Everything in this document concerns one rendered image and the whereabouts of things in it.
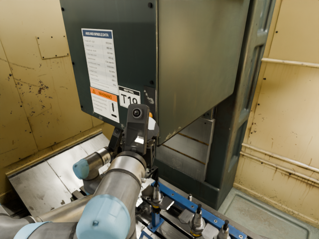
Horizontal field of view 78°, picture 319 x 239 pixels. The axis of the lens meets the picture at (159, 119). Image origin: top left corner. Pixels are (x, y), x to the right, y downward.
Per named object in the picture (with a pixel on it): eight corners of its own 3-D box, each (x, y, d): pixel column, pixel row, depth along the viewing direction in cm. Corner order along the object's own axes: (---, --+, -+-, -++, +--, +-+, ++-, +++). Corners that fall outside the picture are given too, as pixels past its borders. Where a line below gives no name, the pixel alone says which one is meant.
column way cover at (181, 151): (203, 184, 144) (212, 122, 120) (154, 158, 170) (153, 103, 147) (206, 180, 147) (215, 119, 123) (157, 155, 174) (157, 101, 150)
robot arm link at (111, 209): (77, 254, 31) (65, 218, 27) (105, 197, 40) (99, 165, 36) (126, 263, 30) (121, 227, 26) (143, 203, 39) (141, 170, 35)
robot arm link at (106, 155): (92, 149, 89) (103, 156, 84) (101, 144, 92) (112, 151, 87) (95, 162, 92) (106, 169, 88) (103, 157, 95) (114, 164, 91)
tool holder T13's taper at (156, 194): (163, 195, 94) (163, 185, 91) (156, 200, 91) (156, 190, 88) (156, 190, 97) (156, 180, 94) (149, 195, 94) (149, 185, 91)
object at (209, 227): (211, 243, 76) (211, 243, 75) (199, 235, 79) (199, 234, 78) (219, 230, 80) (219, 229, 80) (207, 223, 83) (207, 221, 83)
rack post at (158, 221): (153, 233, 111) (153, 196, 97) (146, 227, 114) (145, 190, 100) (164, 220, 118) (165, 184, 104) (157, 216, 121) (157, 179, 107)
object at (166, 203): (165, 212, 88) (165, 211, 87) (156, 206, 91) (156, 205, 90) (174, 202, 93) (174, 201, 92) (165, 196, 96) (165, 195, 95)
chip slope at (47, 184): (57, 252, 128) (46, 227, 116) (18, 199, 166) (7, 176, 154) (148, 176, 190) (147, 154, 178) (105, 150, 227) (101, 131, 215)
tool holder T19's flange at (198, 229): (207, 225, 83) (207, 221, 82) (200, 236, 79) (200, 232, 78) (193, 216, 87) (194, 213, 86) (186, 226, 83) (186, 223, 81)
